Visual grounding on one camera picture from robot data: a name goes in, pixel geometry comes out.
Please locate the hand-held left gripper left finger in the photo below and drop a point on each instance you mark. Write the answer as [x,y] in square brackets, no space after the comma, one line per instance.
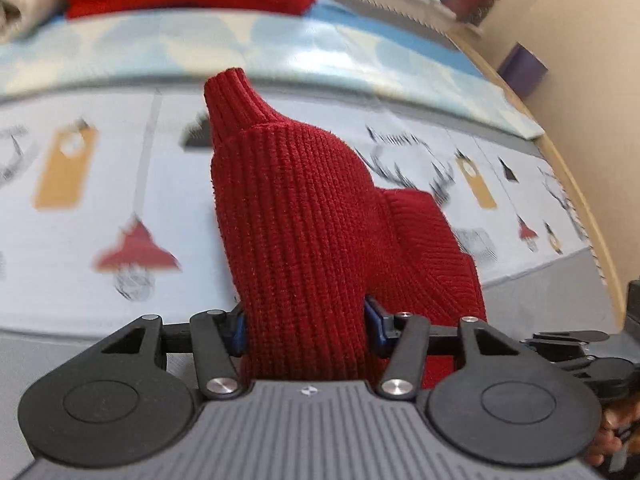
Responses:
[239,331]

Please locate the red knit sweater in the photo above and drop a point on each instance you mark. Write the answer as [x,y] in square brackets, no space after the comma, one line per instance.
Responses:
[300,240]

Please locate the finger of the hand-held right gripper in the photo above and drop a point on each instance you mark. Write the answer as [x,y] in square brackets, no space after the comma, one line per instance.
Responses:
[565,342]

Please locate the person's right hand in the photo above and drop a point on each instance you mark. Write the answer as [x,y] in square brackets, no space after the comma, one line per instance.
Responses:
[607,435]

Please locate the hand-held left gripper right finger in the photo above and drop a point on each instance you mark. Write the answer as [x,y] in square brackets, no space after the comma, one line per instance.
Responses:
[373,321]

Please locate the beige folded cloth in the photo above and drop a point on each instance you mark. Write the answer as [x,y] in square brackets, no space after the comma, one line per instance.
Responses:
[25,0]

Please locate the printed table cloth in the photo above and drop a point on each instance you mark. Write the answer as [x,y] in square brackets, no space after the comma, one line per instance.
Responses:
[575,175]

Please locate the purple box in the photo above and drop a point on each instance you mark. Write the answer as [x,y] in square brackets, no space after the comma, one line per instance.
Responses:
[522,70]

